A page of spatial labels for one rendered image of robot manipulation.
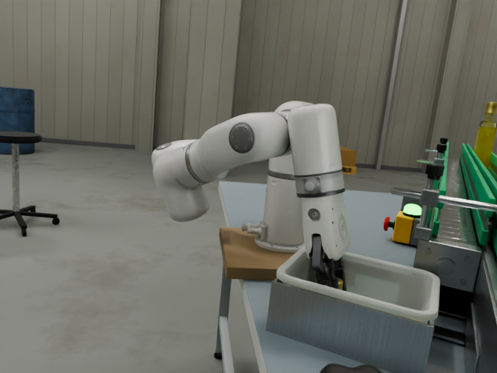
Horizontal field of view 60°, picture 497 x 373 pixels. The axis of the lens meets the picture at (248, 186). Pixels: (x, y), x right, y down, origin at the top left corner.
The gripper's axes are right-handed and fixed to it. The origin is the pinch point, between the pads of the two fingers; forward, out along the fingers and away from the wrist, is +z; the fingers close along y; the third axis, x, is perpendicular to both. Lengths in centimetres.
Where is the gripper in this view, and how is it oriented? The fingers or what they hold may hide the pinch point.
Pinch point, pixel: (332, 285)
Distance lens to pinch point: 71.4
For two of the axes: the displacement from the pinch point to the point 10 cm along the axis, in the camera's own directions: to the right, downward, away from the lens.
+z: 1.4, 9.9, 0.9
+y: 4.3, -1.4, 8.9
